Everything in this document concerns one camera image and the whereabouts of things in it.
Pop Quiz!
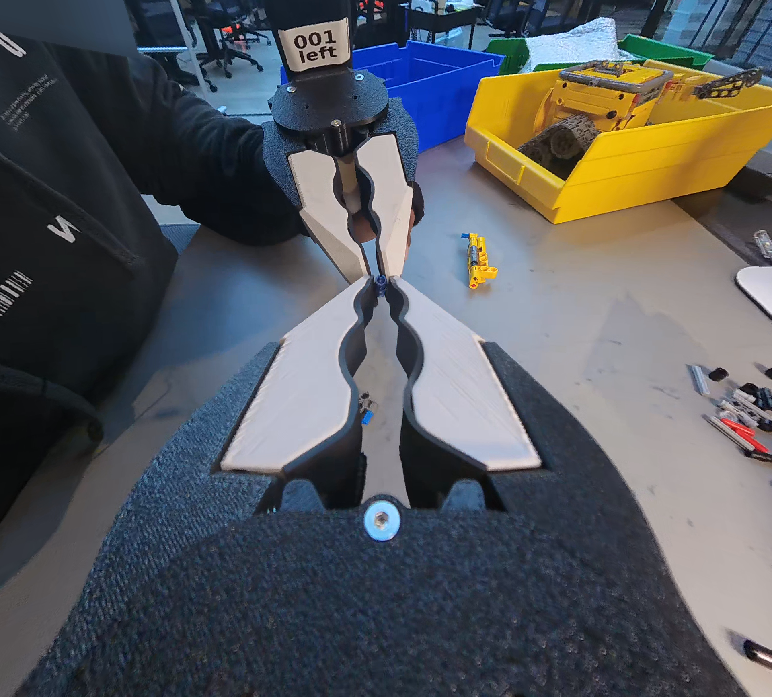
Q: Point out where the blue storage bin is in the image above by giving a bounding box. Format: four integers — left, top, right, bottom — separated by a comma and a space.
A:
280, 40, 504, 154

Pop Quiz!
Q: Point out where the silver bubble wrap bundle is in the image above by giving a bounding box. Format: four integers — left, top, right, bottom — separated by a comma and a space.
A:
524, 17, 634, 71

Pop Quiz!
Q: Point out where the yellow tracked toy vehicle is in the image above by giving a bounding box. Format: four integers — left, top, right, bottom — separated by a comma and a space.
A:
517, 59, 764, 179

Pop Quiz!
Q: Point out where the black utility cart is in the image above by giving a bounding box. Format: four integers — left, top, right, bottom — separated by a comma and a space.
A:
405, 0, 483, 47

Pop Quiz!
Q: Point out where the yellow toy piston assembly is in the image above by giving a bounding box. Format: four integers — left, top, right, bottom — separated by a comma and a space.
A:
461, 233, 499, 289

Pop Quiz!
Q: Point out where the white rounded board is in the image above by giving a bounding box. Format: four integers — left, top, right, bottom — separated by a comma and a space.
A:
735, 266, 772, 318

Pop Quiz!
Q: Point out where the white stand pole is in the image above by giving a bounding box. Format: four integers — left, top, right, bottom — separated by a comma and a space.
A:
142, 0, 209, 98

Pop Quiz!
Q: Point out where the black pin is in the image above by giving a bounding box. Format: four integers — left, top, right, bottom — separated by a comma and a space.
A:
727, 631, 772, 670

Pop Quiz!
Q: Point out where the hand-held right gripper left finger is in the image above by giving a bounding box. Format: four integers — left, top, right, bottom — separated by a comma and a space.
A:
220, 277, 380, 510

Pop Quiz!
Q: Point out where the pile of small toy pieces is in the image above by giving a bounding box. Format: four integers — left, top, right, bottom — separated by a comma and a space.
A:
690, 364, 772, 464

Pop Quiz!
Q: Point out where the person's left forearm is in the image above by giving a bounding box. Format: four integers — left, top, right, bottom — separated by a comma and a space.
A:
129, 55, 308, 246

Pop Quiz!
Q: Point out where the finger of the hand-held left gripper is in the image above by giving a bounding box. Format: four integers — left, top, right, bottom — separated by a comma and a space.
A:
356, 133, 416, 282
287, 150, 372, 285

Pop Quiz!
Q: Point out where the grey desk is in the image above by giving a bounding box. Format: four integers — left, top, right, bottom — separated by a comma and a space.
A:
0, 136, 772, 697

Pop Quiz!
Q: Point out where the person's black printed hoodie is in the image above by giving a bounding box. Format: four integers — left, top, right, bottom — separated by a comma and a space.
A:
0, 34, 182, 523

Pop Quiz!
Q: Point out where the green storage bin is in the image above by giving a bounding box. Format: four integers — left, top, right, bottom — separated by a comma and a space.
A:
485, 34, 715, 75

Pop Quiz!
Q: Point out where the yellow storage bin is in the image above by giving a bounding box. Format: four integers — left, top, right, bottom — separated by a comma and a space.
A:
464, 59, 772, 226

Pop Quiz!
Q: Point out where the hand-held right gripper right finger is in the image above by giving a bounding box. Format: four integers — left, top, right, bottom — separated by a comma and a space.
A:
386, 278, 543, 510

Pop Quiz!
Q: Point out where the black desk mat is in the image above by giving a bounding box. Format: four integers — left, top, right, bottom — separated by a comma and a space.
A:
672, 163, 772, 267

